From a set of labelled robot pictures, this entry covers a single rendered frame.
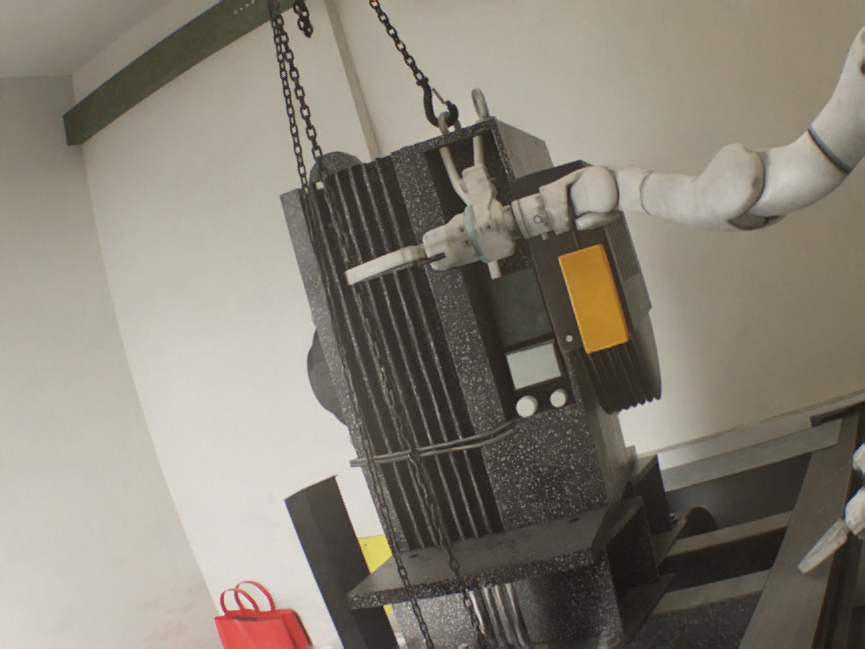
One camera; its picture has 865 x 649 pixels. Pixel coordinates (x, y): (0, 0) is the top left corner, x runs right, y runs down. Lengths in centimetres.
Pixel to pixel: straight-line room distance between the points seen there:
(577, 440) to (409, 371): 32
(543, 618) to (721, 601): 34
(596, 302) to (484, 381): 28
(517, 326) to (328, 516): 57
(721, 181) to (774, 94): 160
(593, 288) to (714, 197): 45
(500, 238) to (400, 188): 40
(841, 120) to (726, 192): 20
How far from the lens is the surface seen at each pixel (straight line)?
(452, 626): 181
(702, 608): 172
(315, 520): 194
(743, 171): 112
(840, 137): 106
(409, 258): 139
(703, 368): 282
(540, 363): 170
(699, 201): 117
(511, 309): 171
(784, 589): 165
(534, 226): 138
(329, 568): 194
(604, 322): 154
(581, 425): 168
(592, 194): 132
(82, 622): 363
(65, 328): 382
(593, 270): 154
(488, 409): 171
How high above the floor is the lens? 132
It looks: 1 degrees down
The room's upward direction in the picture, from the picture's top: 17 degrees counter-clockwise
